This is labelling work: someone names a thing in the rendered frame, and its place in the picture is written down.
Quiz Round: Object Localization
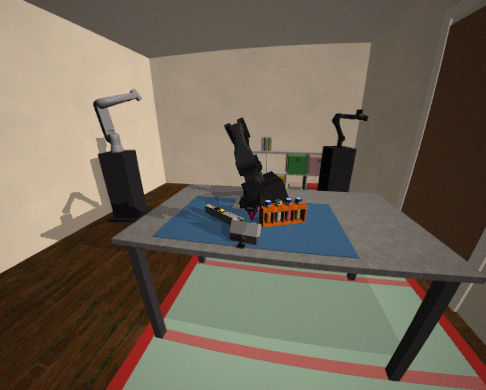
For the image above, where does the orange tube rack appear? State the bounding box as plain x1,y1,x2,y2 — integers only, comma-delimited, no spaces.
259,200,307,228

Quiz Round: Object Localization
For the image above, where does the blue flat mat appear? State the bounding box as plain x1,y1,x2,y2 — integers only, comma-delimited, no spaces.
152,196,359,258

